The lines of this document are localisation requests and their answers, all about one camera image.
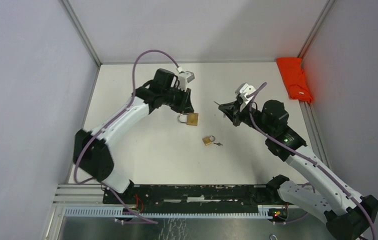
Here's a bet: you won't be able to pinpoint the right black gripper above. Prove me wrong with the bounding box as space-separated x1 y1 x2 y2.
219 98 273 137

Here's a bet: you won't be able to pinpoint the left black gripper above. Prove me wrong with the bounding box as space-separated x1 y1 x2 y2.
162 85 195 115

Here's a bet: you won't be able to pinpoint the silver keys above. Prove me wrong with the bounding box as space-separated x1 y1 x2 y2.
213 101 226 118

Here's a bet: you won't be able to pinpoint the large brass padlock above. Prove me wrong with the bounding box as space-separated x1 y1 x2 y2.
177 112 199 126

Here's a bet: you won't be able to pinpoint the small brass padlock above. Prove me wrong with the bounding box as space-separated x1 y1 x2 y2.
202 135 216 146

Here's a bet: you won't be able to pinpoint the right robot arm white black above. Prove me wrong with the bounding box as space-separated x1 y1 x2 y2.
218 100 378 240

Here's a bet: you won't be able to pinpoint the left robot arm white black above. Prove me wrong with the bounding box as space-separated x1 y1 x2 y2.
73 67 195 204

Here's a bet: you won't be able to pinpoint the orange folded cloth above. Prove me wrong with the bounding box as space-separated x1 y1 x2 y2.
276 57 314 104

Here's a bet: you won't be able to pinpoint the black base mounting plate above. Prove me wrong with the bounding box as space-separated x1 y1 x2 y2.
102 184 288 214

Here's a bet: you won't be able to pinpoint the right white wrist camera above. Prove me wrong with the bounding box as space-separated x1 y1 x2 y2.
235 82 257 111

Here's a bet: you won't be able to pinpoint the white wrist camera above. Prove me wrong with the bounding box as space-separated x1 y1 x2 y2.
176 66 195 92
235 82 257 111

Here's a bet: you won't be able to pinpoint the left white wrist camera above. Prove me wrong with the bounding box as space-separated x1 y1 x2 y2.
176 66 195 92

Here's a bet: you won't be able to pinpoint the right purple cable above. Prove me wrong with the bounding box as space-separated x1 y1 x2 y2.
246 82 377 240

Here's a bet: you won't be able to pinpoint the purple cable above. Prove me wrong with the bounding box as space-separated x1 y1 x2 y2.
73 49 182 225
246 82 377 240

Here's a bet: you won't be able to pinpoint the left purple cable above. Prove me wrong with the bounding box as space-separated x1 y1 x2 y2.
73 49 182 225

